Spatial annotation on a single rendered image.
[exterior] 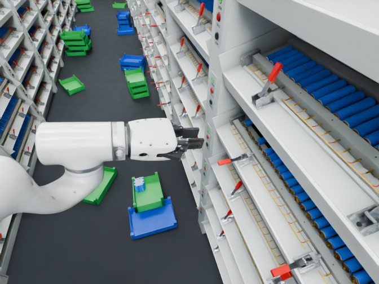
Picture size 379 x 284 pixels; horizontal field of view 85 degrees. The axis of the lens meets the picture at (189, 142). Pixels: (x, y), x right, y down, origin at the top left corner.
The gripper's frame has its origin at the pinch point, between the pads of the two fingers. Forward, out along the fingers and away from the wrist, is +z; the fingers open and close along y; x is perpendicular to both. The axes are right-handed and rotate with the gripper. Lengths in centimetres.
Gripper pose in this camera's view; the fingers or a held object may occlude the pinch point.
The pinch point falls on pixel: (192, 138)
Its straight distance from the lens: 51.0
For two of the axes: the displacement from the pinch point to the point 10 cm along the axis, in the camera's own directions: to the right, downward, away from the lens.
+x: -2.0, 7.1, 6.7
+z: 9.4, -0.4, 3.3
